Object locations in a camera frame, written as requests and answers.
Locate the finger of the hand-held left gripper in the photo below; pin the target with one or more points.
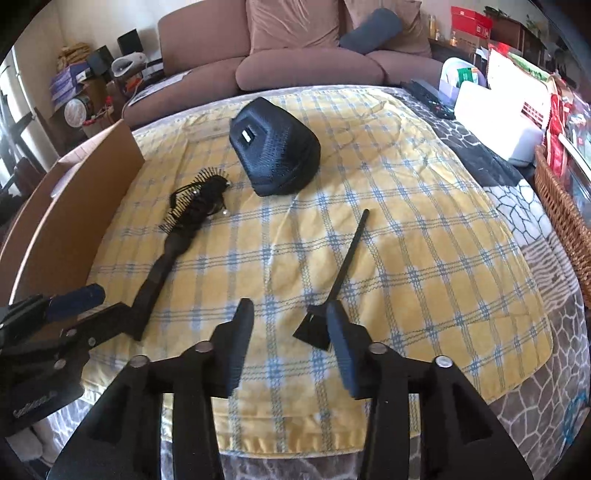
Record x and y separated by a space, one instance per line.
76 296
99 318

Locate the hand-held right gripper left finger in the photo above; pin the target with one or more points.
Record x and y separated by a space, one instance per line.
240 341

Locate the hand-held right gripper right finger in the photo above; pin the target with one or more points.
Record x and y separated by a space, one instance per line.
344 355

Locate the black hairbrush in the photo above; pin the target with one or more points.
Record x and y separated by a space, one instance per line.
159 272

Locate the large cardboard box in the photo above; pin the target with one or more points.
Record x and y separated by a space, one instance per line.
69 207

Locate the small black scraper tool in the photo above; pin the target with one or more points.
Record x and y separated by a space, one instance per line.
346 258

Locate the yellow checked cloth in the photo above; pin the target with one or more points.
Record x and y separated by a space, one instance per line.
415 277

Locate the round white tin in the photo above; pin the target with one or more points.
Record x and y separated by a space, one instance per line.
77 113

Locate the black zip pouch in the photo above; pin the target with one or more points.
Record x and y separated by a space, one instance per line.
277 152

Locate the stack of blue boxes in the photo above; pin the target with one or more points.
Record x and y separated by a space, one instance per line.
69 81

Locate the printed paper leaflet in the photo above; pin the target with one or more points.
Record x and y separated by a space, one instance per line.
147 91

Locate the black speaker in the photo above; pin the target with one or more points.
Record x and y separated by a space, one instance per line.
129 41
99 59

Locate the white grey appliance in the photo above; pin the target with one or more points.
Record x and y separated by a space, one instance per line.
129 63

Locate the woven straw basket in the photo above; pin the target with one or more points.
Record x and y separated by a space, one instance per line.
74 53

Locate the wicker basket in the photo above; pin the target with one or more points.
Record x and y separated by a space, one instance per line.
558 207

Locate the black remote control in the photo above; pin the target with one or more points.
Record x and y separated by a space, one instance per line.
429 99

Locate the white box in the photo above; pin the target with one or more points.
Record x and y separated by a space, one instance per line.
489 120

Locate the brown sofa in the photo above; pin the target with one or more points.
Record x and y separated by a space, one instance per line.
295 69

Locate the white plastic basin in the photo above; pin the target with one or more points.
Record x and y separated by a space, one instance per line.
450 74

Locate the red snack packet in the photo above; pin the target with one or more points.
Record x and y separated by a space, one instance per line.
561 138

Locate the white gift bag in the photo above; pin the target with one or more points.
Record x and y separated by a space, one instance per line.
508 78

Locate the red box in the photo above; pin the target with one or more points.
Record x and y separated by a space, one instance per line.
471 21

